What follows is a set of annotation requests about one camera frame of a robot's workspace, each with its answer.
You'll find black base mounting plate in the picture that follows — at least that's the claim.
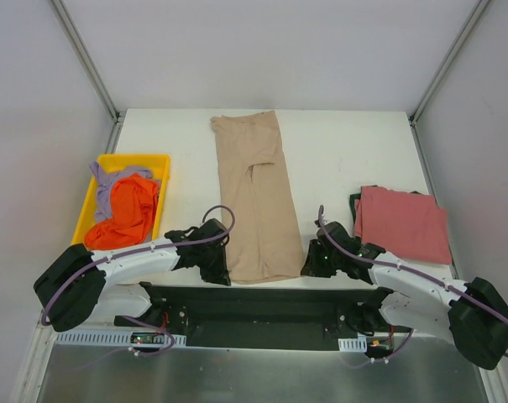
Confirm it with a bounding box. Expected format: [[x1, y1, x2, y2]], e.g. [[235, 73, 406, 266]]
[[136, 282, 380, 351]]

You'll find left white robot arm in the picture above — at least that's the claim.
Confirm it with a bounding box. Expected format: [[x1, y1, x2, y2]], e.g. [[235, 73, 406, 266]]
[[34, 218, 231, 332]]

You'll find aluminium frame post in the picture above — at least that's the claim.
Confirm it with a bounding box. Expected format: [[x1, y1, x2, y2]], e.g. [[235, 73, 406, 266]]
[[50, 0, 127, 125], [407, 0, 492, 127]]

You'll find beige t shirt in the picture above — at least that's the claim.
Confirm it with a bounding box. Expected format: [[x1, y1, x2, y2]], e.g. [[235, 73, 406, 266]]
[[211, 111, 305, 284]]

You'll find left aluminium frame post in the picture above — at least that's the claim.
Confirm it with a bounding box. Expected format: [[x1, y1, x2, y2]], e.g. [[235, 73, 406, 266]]
[[50, 0, 127, 125]]

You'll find orange t shirt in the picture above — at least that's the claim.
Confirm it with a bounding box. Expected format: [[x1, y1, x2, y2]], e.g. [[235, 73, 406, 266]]
[[84, 174, 160, 250]]

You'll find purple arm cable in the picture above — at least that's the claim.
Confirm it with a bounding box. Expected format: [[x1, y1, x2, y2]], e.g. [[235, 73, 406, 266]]
[[41, 204, 238, 358], [317, 204, 508, 370]]

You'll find left white cable duct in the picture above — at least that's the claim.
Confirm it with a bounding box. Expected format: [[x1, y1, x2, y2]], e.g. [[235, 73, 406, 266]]
[[55, 330, 171, 348]]

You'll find lilac t shirt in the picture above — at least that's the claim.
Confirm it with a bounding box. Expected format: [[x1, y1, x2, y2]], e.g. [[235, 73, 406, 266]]
[[90, 161, 153, 222]]

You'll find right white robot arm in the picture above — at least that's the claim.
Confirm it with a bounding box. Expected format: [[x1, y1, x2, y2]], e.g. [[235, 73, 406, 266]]
[[301, 221, 508, 370]]

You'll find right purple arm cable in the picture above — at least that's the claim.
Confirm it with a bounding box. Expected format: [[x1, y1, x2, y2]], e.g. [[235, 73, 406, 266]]
[[317, 204, 508, 370]]

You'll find dark green folded shirt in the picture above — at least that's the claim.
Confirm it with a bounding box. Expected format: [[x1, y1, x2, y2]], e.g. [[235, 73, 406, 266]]
[[348, 193, 361, 222]]

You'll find right white cable duct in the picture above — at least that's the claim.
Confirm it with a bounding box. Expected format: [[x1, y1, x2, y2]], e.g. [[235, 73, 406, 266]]
[[338, 338, 368, 353]]

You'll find folded red t shirt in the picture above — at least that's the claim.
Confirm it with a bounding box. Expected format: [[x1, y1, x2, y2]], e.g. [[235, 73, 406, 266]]
[[354, 186, 452, 265]]

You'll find yellow plastic bin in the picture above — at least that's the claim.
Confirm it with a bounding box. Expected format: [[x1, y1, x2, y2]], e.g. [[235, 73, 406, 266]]
[[71, 154, 170, 244]]

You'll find white cable duct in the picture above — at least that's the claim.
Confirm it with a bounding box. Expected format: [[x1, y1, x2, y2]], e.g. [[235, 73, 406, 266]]
[[338, 338, 368, 353], [55, 330, 171, 348]]

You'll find right aluminium frame post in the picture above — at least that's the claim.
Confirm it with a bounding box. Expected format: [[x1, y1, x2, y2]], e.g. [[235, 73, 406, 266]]
[[407, 0, 492, 127]]

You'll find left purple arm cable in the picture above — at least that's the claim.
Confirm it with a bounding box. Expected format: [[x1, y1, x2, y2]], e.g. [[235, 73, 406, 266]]
[[41, 204, 238, 358]]

